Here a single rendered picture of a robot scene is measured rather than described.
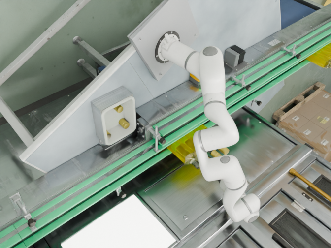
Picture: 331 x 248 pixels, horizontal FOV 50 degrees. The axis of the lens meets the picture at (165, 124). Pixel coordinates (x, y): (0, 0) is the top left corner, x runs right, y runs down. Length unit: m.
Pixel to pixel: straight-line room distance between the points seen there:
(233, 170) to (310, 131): 4.31
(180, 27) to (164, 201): 0.83
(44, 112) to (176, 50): 1.04
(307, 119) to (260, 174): 3.85
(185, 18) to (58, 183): 0.93
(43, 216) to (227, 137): 0.82
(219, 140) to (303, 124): 4.39
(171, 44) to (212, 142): 0.50
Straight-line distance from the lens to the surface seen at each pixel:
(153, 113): 1.74
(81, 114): 1.58
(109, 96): 1.57
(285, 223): 1.85
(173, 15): 1.60
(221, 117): 1.30
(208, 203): 1.76
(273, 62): 2.21
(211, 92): 1.36
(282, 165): 2.00
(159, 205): 1.74
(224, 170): 1.32
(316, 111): 5.95
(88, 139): 1.70
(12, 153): 2.11
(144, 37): 1.52
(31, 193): 1.65
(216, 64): 1.37
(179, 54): 1.55
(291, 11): 2.80
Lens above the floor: 1.81
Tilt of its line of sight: 31 degrees down
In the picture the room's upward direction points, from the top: 130 degrees clockwise
